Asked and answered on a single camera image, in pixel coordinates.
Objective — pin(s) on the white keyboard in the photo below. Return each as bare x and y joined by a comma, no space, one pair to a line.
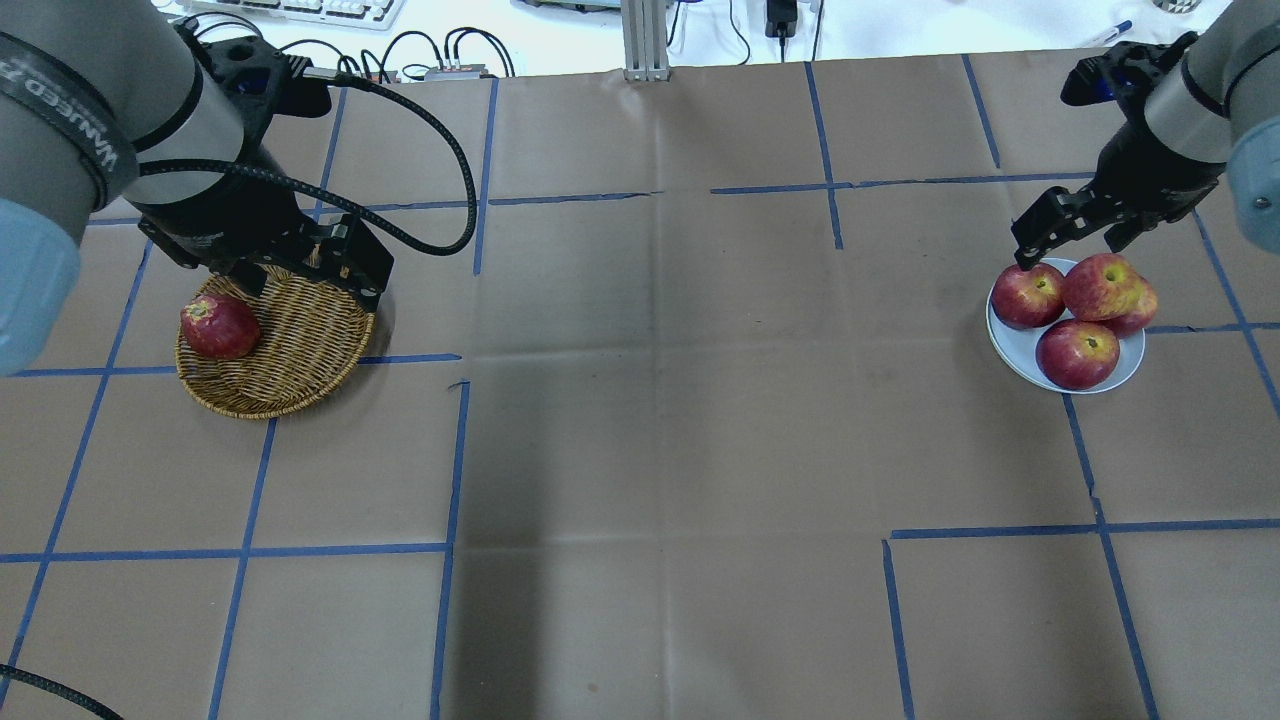
378,15

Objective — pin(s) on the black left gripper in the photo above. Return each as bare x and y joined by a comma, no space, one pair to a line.
222,222

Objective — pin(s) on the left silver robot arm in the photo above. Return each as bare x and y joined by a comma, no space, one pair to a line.
105,100

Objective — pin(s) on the red apple on plate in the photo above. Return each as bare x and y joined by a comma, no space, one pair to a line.
1134,322
1077,355
1028,299

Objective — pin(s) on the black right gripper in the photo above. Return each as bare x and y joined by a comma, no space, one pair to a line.
1150,172

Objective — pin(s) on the red yellow cut apple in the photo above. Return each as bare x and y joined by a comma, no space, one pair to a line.
1102,287

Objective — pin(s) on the dark red apple in basket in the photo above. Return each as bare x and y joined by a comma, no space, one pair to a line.
220,326

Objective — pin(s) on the light blue plate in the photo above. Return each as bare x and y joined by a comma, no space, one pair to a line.
1017,348

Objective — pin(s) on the round wicker basket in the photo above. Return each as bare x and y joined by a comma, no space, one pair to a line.
312,336

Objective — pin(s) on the white blue pen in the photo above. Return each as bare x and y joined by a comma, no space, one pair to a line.
1110,35

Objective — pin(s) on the aluminium frame post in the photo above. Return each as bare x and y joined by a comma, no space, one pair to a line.
645,34

